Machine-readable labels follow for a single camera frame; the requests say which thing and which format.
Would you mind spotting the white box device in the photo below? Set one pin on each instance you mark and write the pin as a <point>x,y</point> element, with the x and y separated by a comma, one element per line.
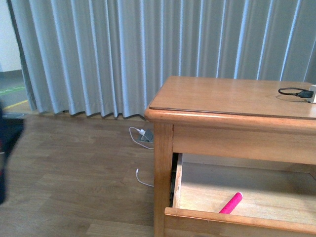
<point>312,99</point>

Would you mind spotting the wooden nightstand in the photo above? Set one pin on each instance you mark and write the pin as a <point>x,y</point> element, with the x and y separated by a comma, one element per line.
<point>230,118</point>

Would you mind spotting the pink marker with clear cap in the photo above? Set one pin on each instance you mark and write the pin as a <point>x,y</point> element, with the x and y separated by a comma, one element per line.
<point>232,203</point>

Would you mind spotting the grey pleated curtain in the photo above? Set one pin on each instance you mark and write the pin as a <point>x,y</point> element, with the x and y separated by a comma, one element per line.
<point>112,56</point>

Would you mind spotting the dark blurred object at left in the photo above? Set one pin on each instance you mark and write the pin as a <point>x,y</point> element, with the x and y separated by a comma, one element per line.
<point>11,130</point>

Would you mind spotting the open grey floor socket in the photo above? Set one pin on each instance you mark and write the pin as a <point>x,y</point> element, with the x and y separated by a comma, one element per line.
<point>147,138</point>

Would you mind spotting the wooden nightstand drawer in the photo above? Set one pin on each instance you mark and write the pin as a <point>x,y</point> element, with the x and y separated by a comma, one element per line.
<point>279,198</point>

